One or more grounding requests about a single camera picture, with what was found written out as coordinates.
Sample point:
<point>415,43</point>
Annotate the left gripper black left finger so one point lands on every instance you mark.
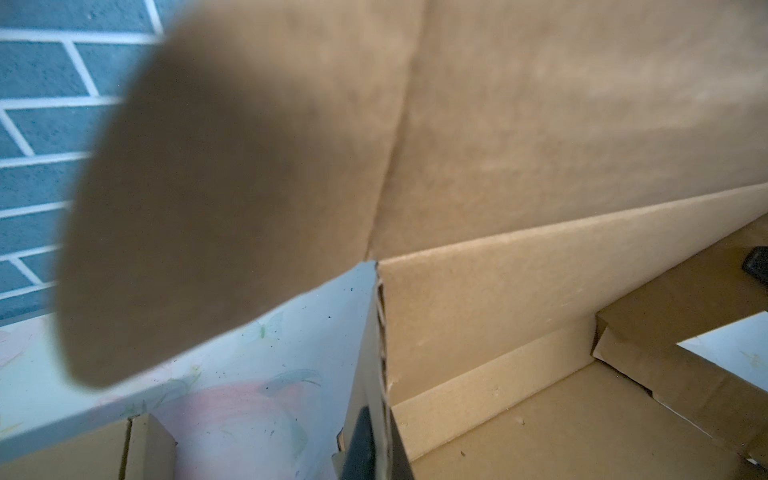
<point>360,460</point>

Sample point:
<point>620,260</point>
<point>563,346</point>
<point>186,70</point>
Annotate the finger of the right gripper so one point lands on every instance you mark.
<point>755,264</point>

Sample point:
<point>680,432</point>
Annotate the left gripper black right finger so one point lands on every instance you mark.
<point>401,468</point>

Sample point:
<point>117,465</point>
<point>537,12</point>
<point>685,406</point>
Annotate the brown cardboard box stack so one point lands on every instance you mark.
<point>554,195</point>

